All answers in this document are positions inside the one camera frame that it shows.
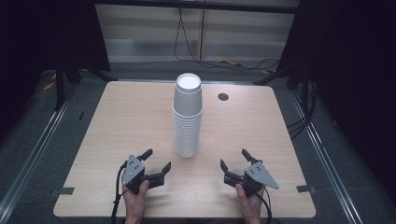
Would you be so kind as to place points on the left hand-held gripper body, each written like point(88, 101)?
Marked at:
point(134, 174)

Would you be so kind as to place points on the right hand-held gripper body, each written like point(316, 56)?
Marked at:
point(255, 179)

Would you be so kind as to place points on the stack of white cups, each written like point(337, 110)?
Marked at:
point(186, 124)

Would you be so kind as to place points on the person's right hand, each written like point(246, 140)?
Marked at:
point(250, 205)

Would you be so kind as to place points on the person's left hand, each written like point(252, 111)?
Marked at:
point(135, 202)

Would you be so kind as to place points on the grey tape strip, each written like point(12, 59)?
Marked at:
point(305, 188)
point(66, 191)

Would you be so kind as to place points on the round dark table grommet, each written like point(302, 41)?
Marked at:
point(223, 96)

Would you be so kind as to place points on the yellow tape strip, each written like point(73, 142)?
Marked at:
point(229, 62)
point(266, 72)
point(49, 86)

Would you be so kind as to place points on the black metal stand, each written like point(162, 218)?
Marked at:
point(59, 90)
point(303, 84)

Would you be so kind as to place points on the dark curtain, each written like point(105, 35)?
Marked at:
point(37, 46)
point(351, 77)

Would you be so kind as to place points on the black horizontal beam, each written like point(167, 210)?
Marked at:
point(193, 6)

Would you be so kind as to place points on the metal floor rail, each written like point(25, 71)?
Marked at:
point(323, 152)
point(40, 146)

